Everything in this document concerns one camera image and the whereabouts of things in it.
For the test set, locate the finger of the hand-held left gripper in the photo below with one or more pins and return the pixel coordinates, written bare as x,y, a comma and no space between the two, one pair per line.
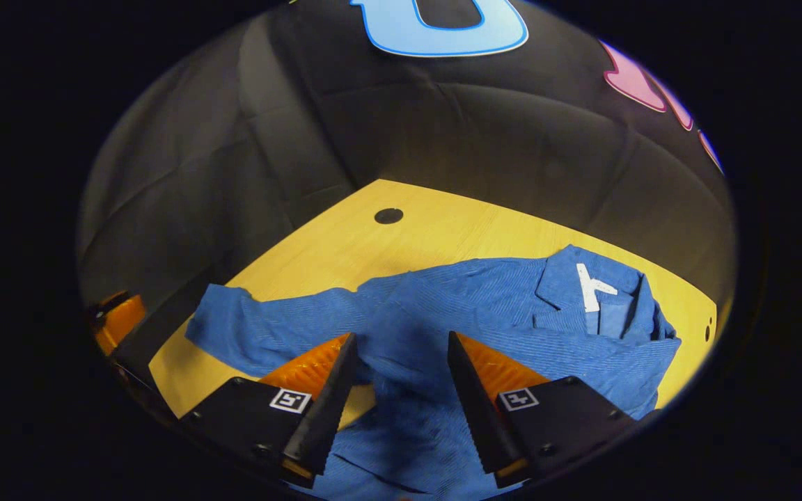
164,334
121,321

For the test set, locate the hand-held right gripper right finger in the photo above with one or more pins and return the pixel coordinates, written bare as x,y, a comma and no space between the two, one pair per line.
474,410

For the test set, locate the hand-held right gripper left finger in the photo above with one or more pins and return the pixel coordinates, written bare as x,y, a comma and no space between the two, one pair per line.
331,410

